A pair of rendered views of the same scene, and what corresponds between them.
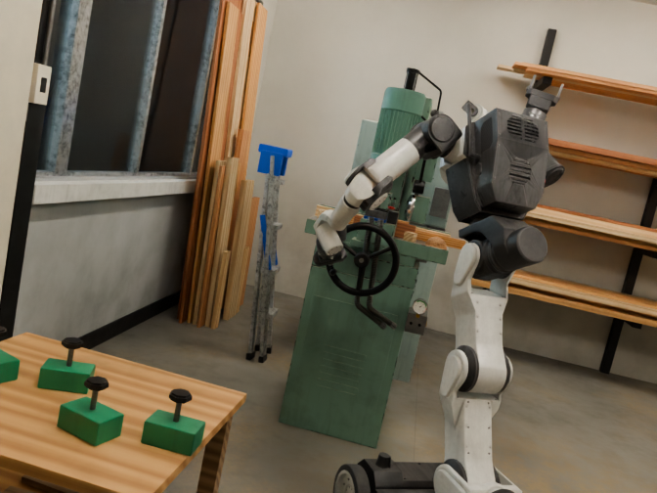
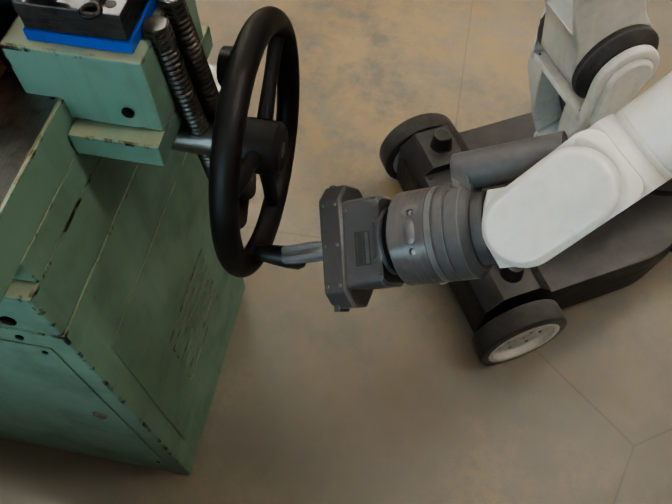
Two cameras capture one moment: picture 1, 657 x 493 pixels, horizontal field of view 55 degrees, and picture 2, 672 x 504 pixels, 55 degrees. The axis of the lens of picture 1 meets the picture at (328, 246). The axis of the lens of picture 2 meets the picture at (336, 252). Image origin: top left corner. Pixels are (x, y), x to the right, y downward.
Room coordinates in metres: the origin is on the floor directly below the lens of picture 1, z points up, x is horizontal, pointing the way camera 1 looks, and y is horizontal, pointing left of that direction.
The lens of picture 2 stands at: (2.34, 0.32, 1.36)
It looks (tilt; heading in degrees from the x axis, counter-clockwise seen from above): 60 degrees down; 273
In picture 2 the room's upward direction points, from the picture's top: straight up
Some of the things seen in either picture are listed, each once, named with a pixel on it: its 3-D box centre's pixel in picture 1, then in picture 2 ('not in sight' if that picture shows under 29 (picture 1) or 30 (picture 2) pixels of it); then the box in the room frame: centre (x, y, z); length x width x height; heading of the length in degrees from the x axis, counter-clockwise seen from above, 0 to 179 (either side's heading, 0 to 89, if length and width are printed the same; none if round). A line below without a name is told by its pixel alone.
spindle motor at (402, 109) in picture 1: (398, 127); not in sight; (2.78, -0.19, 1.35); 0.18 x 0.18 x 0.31
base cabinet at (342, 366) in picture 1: (352, 340); (32, 276); (2.90, -0.20, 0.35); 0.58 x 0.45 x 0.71; 172
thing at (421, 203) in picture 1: (417, 208); not in sight; (2.94, -0.37, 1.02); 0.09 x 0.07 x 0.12; 82
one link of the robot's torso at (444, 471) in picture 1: (476, 491); not in sight; (1.82, -0.59, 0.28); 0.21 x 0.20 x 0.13; 22
